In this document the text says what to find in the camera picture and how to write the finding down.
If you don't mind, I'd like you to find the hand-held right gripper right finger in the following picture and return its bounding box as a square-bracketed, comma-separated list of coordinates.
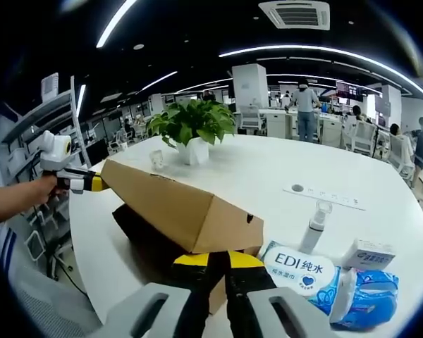
[226, 249, 340, 338]

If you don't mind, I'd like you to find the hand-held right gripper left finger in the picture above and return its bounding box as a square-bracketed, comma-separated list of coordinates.
[89, 251, 230, 338]

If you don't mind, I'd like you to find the brown cardboard shoe box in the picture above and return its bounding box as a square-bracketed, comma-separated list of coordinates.
[100, 158, 265, 315]

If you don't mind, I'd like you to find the white tube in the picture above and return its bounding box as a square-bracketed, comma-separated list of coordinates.
[298, 199, 334, 256]

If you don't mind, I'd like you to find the white printed carton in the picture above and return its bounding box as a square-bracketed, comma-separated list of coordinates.
[341, 237, 398, 272]

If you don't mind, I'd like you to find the blue soft tissue pack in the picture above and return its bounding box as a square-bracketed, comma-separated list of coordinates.
[307, 265, 400, 324]

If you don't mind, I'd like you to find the person's left hand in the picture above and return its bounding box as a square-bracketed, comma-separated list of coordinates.
[35, 173, 71, 206]

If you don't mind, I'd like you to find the grey metal shelving rack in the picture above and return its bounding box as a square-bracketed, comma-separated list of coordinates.
[0, 75, 92, 184]

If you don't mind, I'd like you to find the white crate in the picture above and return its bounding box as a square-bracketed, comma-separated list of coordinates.
[39, 72, 60, 104]

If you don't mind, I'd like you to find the white armrest chair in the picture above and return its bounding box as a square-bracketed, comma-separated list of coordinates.
[23, 196, 77, 282]

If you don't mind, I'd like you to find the clear patterned glass cup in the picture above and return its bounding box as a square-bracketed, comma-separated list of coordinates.
[149, 149, 165, 173]

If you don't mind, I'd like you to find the white table socket strip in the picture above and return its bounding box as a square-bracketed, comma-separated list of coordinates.
[282, 182, 368, 212]

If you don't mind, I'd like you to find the green plant in white pot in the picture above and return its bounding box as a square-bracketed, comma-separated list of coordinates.
[145, 98, 238, 167]

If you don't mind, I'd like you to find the grey mesh office chair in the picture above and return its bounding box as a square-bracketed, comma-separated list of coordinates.
[5, 269, 105, 338]

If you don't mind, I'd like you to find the straight ceiling light strip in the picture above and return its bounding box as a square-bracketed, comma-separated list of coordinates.
[95, 0, 139, 49]

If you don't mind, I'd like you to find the hanging info screen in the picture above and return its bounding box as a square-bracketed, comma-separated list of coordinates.
[335, 80, 364, 100]

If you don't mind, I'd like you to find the curved ceiling light strip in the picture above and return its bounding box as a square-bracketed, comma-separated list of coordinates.
[217, 44, 423, 100]

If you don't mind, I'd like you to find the ceiling air conditioner unit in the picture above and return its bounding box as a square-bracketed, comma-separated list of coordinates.
[258, 0, 331, 32]

